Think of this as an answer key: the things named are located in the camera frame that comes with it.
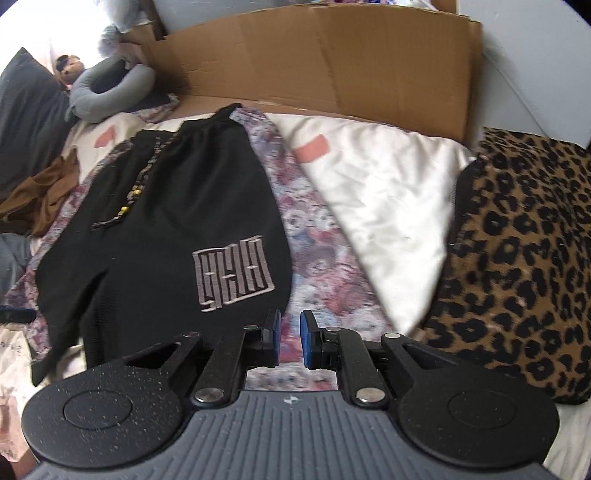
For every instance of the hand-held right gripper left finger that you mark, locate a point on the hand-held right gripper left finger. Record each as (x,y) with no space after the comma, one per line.
(275,337)

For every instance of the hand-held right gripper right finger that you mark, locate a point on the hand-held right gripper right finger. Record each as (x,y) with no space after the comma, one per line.
(305,341)

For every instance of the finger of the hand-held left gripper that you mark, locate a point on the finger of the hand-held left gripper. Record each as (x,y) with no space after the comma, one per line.
(16,315)

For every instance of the purple printed garment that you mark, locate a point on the purple printed garment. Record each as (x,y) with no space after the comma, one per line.
(323,277)

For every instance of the black pants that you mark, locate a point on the black pants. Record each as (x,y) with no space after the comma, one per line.
(161,230)

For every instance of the blue-grey garment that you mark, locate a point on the blue-grey garment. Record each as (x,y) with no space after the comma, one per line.
(14,258)

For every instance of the brown garment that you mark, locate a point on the brown garment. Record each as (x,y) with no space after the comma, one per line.
(41,194)

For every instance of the white printed bedsheet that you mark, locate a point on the white printed bedsheet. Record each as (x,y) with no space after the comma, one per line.
(378,184)

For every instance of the dark grey pillow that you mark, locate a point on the dark grey pillow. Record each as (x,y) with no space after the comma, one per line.
(27,120)

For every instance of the grey neck pillow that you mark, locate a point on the grey neck pillow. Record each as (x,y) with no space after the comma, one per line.
(99,99)

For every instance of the leopard print cloth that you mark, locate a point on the leopard print cloth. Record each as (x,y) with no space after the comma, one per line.
(521,258)

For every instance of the small plush toy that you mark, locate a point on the small plush toy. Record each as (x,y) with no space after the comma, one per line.
(69,69)

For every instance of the cardboard box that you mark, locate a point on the cardboard box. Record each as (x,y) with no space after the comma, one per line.
(323,60)

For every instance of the grey fluffy plush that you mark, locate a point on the grey fluffy plush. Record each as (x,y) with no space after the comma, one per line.
(122,27)

